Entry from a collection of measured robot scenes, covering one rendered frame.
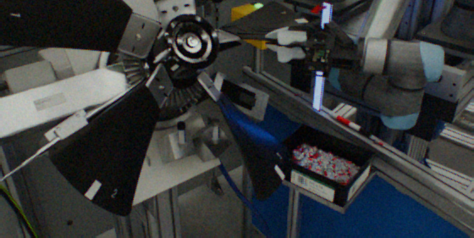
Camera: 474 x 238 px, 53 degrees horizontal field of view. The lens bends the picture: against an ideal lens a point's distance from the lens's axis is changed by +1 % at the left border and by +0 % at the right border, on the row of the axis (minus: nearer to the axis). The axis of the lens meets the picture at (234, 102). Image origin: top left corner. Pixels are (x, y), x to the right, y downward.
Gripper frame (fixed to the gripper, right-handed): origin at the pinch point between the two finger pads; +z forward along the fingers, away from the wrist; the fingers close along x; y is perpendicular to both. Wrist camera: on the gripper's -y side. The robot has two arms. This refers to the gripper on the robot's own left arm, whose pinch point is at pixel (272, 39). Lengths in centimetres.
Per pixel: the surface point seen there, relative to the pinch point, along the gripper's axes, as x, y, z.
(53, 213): 91, -3, 87
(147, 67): 1.1, 15.6, 23.4
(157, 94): 3.1, 21.5, 18.8
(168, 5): -8.1, 4.6, 22.1
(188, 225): 122, -32, 45
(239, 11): 15.0, -39.8, 19.2
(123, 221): 71, 7, 47
